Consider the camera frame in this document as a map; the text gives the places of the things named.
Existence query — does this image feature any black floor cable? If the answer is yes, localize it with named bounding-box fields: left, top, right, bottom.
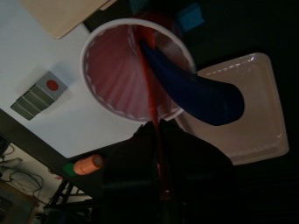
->
left=0, top=143, right=47, bottom=206

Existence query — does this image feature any white square plastic plate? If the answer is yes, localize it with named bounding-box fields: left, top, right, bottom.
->
left=174, top=52, right=292, bottom=166

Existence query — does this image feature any toy sushi roll red centre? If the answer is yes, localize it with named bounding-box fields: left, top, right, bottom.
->
left=10, top=71, right=70, bottom=122

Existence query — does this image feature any brown cardboard box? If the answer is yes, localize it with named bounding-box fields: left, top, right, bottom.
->
left=0, top=178, right=41, bottom=224

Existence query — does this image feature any white table sheet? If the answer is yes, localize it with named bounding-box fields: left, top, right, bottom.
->
left=0, top=0, right=146, bottom=159

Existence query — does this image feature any blue toy block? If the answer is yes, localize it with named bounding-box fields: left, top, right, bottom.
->
left=174, top=3, right=206, bottom=32

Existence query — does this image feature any thin red plastic stick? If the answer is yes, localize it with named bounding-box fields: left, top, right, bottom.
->
left=134, top=25, right=174, bottom=202

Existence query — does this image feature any red cup with white rim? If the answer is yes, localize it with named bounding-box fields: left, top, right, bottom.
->
left=79, top=17, right=198, bottom=123

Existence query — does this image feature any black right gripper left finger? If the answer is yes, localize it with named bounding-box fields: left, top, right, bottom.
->
left=99, top=121, right=165, bottom=224

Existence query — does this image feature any blue plastic toy knife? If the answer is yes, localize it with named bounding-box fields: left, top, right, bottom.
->
left=139, top=39, right=248, bottom=127

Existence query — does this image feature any wooden cutting board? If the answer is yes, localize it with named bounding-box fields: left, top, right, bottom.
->
left=19, top=0, right=118, bottom=40

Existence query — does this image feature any orange toy carrot green end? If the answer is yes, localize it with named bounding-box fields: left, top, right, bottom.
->
left=62, top=153, right=106, bottom=178

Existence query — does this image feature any black metal frame leg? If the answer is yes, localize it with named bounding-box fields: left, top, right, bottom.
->
left=43, top=178, right=103, bottom=224

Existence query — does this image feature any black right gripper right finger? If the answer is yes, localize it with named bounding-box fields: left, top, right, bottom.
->
left=165, top=118, right=240, bottom=224

